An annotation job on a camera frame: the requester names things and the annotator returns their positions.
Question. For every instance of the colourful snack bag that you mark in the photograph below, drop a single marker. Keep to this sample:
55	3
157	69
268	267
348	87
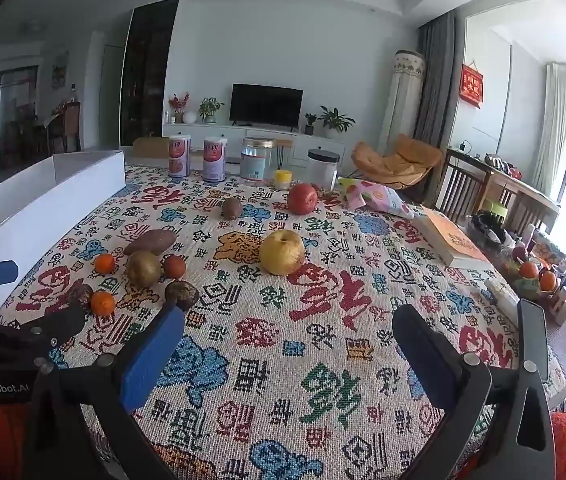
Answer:
377	197

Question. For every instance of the grey curtain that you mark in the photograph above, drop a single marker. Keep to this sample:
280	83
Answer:
437	44

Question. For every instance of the small dark sweet potato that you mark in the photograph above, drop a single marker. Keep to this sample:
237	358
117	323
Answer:
231	209

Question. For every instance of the green potted plant left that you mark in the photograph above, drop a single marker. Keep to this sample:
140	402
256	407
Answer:
208	109

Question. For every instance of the green potted plant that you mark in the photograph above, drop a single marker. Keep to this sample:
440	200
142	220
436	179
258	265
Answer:
334	123
208	109

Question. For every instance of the orange lounge chair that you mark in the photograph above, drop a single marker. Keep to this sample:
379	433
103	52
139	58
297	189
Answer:
407	165

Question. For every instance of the brown pear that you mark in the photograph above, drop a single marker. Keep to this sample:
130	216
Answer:
143	269

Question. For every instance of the clear jar black lid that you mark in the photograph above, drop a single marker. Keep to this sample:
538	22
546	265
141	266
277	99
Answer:
322	168

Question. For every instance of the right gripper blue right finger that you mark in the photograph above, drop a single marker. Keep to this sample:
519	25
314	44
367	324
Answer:
519	443

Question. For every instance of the red flower vase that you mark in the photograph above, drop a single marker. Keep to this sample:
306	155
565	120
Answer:
177	105

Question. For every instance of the long sweet potato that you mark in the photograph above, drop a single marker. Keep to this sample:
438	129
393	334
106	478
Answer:
154	241

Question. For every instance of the dark orange tangerine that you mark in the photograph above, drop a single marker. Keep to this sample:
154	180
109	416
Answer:
174	267

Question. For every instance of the left pink tin can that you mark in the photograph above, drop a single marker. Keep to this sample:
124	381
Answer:
179	156

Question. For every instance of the white cardboard box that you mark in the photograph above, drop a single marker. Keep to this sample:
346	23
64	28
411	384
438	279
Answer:
40	204

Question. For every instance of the dark glass cabinet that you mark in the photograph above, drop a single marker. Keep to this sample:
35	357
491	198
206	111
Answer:
142	95

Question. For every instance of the red apple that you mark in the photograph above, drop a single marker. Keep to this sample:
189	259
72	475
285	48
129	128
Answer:
302	199

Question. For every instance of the white standing air conditioner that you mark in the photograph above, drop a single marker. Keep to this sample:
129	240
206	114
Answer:
404	98

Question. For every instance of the black television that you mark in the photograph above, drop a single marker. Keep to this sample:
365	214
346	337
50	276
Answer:
265	105

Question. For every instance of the cardboard box on floor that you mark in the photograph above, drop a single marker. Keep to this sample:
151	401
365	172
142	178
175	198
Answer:
151	147

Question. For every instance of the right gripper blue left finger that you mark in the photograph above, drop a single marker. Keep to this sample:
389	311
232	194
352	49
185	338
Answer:
114	386

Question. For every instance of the red wall hanging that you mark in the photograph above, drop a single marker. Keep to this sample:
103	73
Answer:
471	86

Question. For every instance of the green potted plant right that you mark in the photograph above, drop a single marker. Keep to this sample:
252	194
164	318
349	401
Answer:
334	123

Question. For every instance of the dining table with chairs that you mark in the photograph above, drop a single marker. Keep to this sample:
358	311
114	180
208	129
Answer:
39	138

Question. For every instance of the small yellow lid jar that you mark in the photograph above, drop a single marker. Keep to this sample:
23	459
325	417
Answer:
282	179

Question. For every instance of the glass jar blue label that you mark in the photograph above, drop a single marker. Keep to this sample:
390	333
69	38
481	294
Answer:
257	160

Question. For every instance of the wooden side table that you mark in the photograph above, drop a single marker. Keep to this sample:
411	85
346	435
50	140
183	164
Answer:
468	185

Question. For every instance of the orange book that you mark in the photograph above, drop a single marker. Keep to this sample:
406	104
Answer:
449	242

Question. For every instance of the patterned woven tablecloth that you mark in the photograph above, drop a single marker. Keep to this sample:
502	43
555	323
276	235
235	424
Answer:
275	377

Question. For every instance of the white tv cabinet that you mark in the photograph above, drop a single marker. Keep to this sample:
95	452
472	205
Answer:
295	146

